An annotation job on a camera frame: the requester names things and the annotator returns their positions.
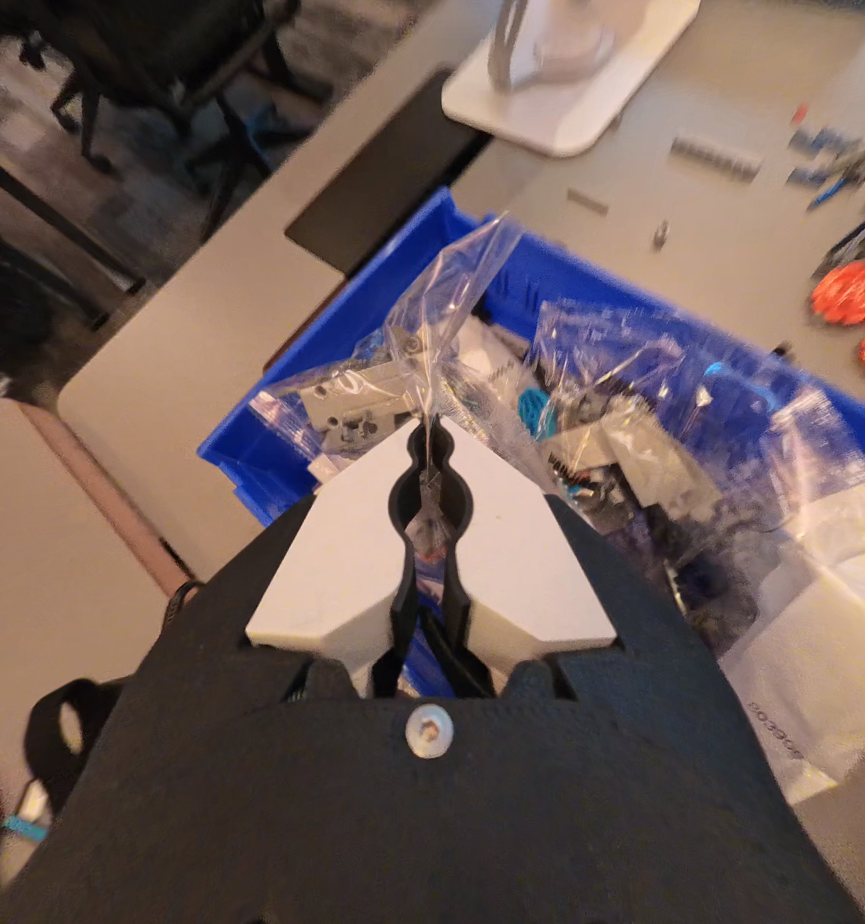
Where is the clear bag with blue parts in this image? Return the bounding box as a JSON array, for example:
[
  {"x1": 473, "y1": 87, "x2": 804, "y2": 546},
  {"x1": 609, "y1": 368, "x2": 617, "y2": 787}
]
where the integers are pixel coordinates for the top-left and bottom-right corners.
[{"x1": 515, "y1": 296, "x2": 865, "y2": 550}]

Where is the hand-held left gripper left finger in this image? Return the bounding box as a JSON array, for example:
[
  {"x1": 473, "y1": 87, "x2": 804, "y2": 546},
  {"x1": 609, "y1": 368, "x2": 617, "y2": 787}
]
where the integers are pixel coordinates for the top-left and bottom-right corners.
[{"x1": 245, "y1": 419, "x2": 423, "y2": 697}]

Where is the white and wood book stand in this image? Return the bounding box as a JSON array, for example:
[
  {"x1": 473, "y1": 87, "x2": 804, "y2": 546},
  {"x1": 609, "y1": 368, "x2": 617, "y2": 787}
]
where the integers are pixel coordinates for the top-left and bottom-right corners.
[{"x1": 441, "y1": 0, "x2": 700, "y2": 158}]

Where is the clear bag of grey pieces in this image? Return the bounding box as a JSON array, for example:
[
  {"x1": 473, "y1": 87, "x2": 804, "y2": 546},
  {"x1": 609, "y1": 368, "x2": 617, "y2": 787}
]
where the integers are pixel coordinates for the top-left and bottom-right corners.
[{"x1": 248, "y1": 211, "x2": 527, "y2": 535}]

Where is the large white plastic bag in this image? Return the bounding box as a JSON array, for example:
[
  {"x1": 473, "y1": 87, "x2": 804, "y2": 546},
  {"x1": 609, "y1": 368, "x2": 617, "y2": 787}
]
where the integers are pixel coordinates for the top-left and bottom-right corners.
[{"x1": 717, "y1": 476, "x2": 865, "y2": 806}]

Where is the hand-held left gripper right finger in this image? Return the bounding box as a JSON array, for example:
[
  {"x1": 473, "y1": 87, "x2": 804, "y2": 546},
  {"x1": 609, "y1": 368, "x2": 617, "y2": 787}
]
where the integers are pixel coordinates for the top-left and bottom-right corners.
[{"x1": 437, "y1": 415, "x2": 618, "y2": 697}]

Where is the pile of small building pieces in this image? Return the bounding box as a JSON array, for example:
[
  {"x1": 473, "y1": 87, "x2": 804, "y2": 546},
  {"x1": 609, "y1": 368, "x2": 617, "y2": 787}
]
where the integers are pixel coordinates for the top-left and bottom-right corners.
[{"x1": 786, "y1": 123, "x2": 865, "y2": 290}]

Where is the blue labelled plastic bin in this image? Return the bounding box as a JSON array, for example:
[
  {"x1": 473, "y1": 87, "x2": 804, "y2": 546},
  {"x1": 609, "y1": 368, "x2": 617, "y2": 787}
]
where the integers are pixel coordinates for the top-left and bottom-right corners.
[{"x1": 198, "y1": 186, "x2": 865, "y2": 697}]

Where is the black mesh office chair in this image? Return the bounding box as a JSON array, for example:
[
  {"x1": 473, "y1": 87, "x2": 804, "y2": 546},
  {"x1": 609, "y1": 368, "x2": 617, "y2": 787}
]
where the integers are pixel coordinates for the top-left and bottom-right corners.
[{"x1": 14, "y1": 0, "x2": 332, "y2": 243}]

